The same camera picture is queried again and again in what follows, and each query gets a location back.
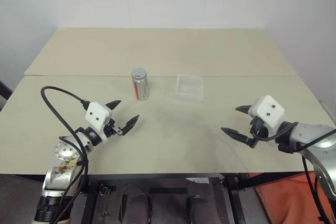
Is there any black slanted bar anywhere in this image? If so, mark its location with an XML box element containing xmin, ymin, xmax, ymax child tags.
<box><xmin>0</xmin><ymin>79</ymin><xmax>14</xmax><ymax>111</ymax></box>

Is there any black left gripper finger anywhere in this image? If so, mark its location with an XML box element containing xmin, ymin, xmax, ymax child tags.
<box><xmin>122</xmin><ymin>114</ymin><xmax>140</xmax><ymax>135</ymax></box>
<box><xmin>104</xmin><ymin>100</ymin><xmax>122</xmax><ymax>111</ymax></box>

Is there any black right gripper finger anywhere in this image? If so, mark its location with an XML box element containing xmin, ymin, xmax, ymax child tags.
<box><xmin>235</xmin><ymin>105</ymin><xmax>253</xmax><ymax>116</ymax></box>
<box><xmin>220</xmin><ymin>126</ymin><xmax>249</xmax><ymax>143</ymax></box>

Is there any orange cloth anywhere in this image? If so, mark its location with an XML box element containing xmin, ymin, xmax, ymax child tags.
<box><xmin>248</xmin><ymin>170</ymin><xmax>336</xmax><ymax>224</ymax></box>

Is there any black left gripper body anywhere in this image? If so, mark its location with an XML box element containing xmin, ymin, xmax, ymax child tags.
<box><xmin>103</xmin><ymin>119</ymin><xmax>124</xmax><ymax>138</ymax></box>

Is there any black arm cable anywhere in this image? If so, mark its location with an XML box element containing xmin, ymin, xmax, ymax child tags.
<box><xmin>251</xmin><ymin>121</ymin><xmax>336</xmax><ymax>224</ymax></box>
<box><xmin>40</xmin><ymin>86</ymin><xmax>90</xmax><ymax>224</ymax></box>

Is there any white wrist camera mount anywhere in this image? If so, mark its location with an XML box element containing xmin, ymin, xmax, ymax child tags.
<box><xmin>247</xmin><ymin>94</ymin><xmax>287</xmax><ymax>147</ymax></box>
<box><xmin>85</xmin><ymin>101</ymin><xmax>114</xmax><ymax>141</ymax></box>

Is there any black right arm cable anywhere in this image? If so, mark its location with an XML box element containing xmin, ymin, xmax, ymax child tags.
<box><xmin>251</xmin><ymin>121</ymin><xmax>336</xmax><ymax>224</ymax></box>

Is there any clear plastic container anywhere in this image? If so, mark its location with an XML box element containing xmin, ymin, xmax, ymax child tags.
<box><xmin>174</xmin><ymin>74</ymin><xmax>205</xmax><ymax>103</ymax></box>

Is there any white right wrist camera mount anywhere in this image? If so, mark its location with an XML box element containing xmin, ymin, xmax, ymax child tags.
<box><xmin>247</xmin><ymin>94</ymin><xmax>287</xmax><ymax>147</ymax></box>

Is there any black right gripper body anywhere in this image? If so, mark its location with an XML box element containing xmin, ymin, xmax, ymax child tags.
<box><xmin>247</xmin><ymin>116</ymin><xmax>269</xmax><ymax>149</ymax></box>

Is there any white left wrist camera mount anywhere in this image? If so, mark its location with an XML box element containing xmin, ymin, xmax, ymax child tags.
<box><xmin>85</xmin><ymin>101</ymin><xmax>114</xmax><ymax>141</ymax></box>

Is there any dark rounded shape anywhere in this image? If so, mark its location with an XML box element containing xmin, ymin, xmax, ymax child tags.
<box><xmin>186</xmin><ymin>195</ymin><xmax>220</xmax><ymax>224</ymax></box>
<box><xmin>120</xmin><ymin>184</ymin><xmax>153</xmax><ymax>224</ymax></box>

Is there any grey plastic jar lid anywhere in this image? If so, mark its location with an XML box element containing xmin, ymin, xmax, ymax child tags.
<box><xmin>131</xmin><ymin>67</ymin><xmax>147</xmax><ymax>81</ymax></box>

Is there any black metal table frame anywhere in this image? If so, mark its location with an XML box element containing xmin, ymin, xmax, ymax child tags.
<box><xmin>78</xmin><ymin>172</ymin><xmax>316</xmax><ymax>224</ymax></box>

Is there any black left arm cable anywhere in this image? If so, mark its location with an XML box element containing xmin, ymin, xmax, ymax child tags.
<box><xmin>40</xmin><ymin>86</ymin><xmax>90</xmax><ymax>224</ymax></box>

